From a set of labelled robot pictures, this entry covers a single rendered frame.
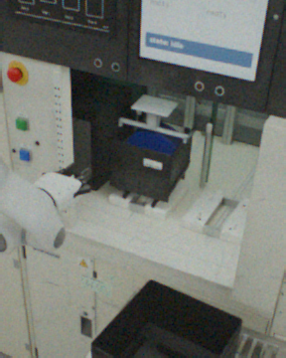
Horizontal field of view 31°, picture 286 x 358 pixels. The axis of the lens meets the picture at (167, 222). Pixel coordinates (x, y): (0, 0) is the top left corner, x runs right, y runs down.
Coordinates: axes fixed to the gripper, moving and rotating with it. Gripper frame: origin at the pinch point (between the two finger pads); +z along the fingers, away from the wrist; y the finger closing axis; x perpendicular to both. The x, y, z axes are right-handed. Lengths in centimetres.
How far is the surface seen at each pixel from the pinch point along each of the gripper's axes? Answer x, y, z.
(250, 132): -26, 19, 103
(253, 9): 43, 35, 13
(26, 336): -93, -36, 13
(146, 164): -12.2, 4.0, 32.8
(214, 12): 41, 27, 13
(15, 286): -67, -38, 13
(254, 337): -43, 52, 9
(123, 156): -11.5, -3.9, 32.4
